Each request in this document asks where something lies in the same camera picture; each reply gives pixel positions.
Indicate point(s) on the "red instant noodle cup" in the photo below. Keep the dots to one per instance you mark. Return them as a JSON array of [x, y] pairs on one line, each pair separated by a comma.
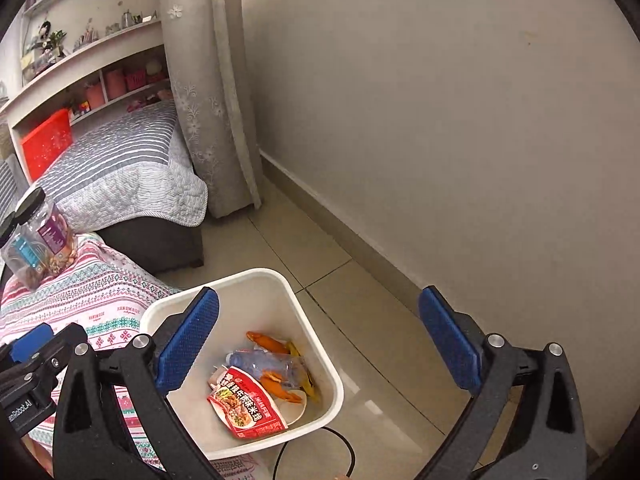
[[243, 405]]

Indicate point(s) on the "orange peel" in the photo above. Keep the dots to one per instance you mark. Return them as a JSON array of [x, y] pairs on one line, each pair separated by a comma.
[[272, 382], [268, 343]]

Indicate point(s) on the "nut jar teal label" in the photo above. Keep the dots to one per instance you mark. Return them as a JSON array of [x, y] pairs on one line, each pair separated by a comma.
[[20, 255]]

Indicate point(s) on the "white bookshelf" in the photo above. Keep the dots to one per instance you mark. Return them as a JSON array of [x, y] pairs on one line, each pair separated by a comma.
[[93, 57]]

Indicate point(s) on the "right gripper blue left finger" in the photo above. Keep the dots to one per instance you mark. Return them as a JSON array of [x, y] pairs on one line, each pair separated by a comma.
[[179, 340]]

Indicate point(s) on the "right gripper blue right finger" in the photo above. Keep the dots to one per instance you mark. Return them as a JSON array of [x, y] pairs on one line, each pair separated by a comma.
[[457, 338]]

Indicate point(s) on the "white plastic trash bin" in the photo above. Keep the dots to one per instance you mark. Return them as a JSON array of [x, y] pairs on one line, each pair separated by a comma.
[[261, 329]]

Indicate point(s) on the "nut jar purple label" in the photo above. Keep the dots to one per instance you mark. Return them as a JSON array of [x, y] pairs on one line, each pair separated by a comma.
[[47, 230]]

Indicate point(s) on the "grey quilted ottoman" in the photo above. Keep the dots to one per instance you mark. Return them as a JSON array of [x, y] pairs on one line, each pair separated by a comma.
[[131, 181]]

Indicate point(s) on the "clear plastic water bottle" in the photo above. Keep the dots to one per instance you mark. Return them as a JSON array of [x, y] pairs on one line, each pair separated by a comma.
[[257, 362]]

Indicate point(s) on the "beige floral curtain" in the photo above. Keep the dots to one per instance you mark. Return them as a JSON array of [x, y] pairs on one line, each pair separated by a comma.
[[205, 52]]

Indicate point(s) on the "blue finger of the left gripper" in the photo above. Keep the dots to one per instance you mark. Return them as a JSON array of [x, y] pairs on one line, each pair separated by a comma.
[[23, 348]]

